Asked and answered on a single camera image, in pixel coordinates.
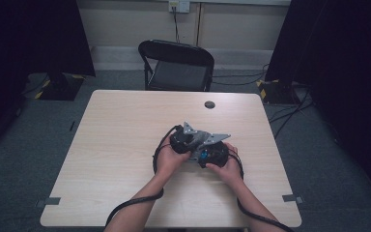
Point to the black stand base yellow stripes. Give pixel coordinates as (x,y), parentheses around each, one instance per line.
(277,93)
(61,88)

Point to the person's right hand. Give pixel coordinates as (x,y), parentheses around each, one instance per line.
(228,170)

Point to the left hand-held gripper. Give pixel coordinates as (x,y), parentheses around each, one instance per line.
(182,141)

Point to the person's left hand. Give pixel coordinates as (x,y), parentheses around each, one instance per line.
(167,159)

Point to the black table grommet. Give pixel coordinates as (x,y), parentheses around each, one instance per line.
(209,104)

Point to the grey cloth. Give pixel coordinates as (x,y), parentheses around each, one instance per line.
(203,138)

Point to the black curtain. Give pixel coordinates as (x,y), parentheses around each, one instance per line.
(29,38)
(344,64)

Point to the black folding chair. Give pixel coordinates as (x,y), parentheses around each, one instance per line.
(177,75)

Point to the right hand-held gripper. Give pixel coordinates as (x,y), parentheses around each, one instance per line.
(217,153)

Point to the white wall socket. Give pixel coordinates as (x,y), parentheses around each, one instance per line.
(179,5)

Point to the small black floor object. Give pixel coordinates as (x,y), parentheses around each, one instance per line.
(72,126)

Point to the grey tape strip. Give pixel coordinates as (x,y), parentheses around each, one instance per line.
(50,201)
(291,198)

